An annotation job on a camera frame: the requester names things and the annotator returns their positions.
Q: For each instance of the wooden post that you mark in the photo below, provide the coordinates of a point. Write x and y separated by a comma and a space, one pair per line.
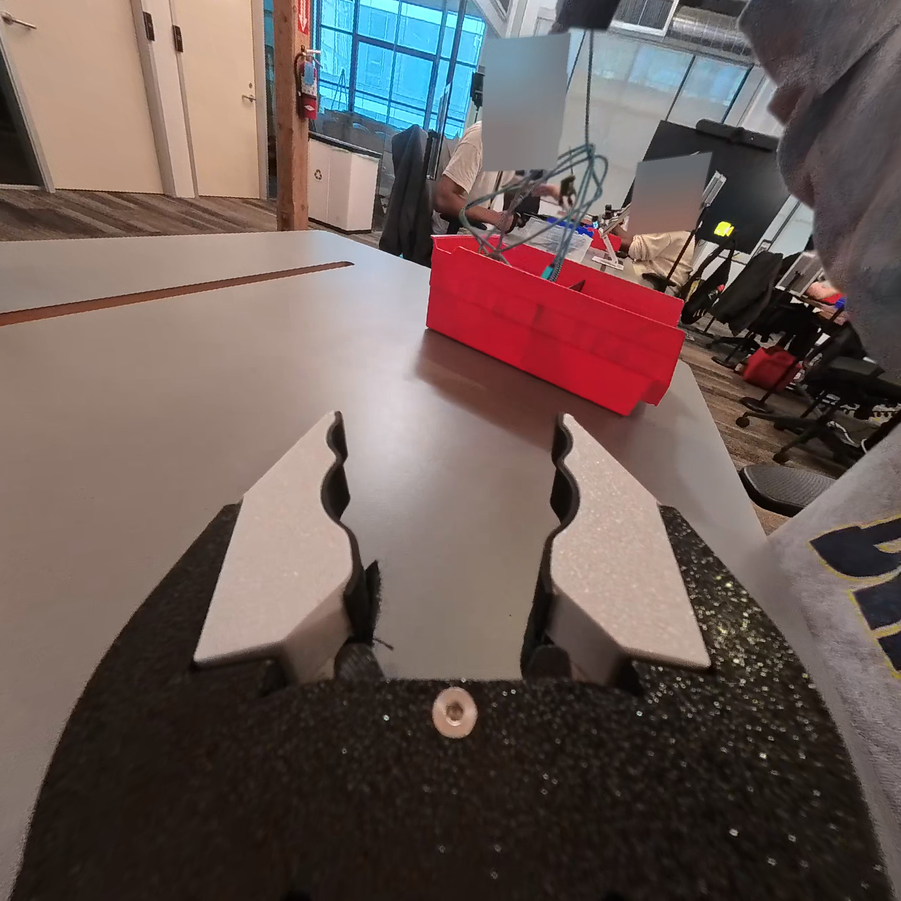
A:
291, 141

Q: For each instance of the black stool seat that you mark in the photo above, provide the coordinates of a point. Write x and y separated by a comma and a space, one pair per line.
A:
788, 489

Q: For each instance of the red plastic bin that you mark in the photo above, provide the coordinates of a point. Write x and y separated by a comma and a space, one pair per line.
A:
549, 338

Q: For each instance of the black office chair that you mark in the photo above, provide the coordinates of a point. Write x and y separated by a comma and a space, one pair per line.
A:
845, 380
746, 295

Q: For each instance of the person's right forearm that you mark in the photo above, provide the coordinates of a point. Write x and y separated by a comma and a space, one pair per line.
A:
845, 141

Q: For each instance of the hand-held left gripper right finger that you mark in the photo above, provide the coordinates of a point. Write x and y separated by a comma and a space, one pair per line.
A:
619, 563

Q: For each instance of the black tv screen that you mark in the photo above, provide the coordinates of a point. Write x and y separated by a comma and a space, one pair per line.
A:
746, 183

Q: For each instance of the white door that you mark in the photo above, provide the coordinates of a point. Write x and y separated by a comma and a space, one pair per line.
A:
218, 105
84, 105

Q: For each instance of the black jacket on chair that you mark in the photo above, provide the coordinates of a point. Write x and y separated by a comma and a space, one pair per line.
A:
408, 197

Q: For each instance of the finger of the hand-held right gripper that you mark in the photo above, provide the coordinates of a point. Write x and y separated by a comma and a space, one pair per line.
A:
588, 12

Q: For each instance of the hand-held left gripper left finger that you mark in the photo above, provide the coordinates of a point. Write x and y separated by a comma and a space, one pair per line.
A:
281, 563

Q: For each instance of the white recycling bin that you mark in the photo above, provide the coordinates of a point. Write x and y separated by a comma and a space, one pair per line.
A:
341, 183

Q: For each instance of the red bag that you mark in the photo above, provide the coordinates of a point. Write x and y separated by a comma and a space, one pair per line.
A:
771, 369

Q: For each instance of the red fire extinguisher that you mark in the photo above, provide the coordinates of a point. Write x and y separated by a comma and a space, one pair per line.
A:
308, 84

